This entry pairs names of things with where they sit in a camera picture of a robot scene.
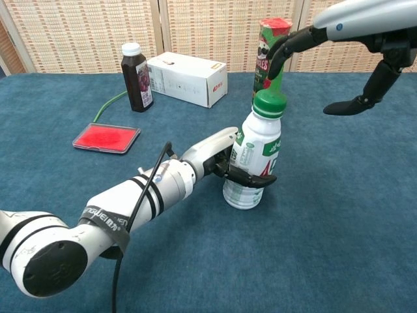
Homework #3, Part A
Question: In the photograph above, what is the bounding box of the green cable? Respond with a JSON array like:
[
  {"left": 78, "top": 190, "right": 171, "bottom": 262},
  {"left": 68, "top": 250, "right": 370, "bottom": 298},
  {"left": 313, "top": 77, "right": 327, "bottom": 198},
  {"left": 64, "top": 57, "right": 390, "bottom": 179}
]
[{"left": 93, "top": 90, "right": 128, "bottom": 124}]

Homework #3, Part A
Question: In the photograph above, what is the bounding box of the white cardboard box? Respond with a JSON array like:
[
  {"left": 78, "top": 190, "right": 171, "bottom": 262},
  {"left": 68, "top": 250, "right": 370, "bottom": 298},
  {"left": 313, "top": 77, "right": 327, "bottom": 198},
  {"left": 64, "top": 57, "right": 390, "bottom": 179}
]
[{"left": 147, "top": 51, "right": 228, "bottom": 109}]

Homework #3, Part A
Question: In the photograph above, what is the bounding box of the white plastic drink bottle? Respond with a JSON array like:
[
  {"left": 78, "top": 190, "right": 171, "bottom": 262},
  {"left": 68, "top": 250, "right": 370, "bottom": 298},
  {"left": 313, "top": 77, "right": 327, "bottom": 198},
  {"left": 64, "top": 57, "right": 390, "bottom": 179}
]
[{"left": 223, "top": 110, "right": 283, "bottom": 210}]

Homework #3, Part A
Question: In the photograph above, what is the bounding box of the red ink pad clear case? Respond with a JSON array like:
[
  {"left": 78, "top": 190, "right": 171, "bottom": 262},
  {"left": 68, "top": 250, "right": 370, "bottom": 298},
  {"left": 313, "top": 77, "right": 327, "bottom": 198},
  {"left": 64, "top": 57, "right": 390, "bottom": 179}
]
[{"left": 72, "top": 123, "right": 142, "bottom": 155}]

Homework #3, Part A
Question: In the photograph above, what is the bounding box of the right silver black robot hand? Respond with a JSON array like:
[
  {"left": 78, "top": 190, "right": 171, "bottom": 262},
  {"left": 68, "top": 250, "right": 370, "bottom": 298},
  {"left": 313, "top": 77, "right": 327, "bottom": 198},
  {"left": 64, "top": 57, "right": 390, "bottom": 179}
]
[{"left": 266, "top": 0, "right": 417, "bottom": 115}]

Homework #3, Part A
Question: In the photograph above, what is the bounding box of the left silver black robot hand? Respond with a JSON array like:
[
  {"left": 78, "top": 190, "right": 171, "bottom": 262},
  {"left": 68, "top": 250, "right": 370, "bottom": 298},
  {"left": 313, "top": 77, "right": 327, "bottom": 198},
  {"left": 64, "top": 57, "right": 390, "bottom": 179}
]
[{"left": 180, "top": 126, "right": 278, "bottom": 190}]

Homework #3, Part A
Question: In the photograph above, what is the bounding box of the dark juice bottle white cap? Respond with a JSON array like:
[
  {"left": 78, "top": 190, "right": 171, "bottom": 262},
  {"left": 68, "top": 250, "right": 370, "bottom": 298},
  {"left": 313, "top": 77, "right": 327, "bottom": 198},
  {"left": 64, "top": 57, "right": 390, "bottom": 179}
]
[{"left": 121, "top": 42, "right": 155, "bottom": 113}]

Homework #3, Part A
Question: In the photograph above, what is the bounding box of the blue table cloth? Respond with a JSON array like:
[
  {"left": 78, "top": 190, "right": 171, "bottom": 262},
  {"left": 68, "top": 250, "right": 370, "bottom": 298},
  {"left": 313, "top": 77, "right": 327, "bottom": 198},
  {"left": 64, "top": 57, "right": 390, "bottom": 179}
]
[{"left": 0, "top": 72, "right": 417, "bottom": 313}]

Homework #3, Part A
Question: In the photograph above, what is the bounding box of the woven folding screen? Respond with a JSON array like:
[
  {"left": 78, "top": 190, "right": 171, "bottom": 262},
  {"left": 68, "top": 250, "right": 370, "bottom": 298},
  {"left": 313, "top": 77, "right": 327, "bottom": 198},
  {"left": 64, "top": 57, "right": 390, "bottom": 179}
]
[{"left": 0, "top": 0, "right": 417, "bottom": 78}]

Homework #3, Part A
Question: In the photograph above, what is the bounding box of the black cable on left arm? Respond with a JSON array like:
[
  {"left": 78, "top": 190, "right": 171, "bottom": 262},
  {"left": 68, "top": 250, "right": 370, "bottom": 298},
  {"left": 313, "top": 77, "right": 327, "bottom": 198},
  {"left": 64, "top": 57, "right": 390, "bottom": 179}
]
[{"left": 111, "top": 142, "right": 179, "bottom": 313}]

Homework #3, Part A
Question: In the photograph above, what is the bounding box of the black printed strap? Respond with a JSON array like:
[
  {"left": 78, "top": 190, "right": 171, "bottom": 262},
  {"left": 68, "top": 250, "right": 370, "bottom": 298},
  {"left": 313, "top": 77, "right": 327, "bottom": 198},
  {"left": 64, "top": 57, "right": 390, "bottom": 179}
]
[{"left": 79, "top": 208, "right": 131, "bottom": 255}]

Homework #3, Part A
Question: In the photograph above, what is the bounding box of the green screw cap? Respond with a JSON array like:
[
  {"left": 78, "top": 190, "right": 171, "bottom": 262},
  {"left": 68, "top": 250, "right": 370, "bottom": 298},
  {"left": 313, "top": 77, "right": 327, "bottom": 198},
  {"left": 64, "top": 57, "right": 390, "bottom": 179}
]
[{"left": 252, "top": 89, "right": 288, "bottom": 119}]

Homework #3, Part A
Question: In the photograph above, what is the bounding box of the green chips can red lid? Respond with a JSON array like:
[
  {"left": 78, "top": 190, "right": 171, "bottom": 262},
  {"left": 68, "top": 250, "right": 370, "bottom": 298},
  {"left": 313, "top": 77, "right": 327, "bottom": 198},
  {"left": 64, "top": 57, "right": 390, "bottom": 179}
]
[{"left": 251, "top": 18, "right": 293, "bottom": 107}]

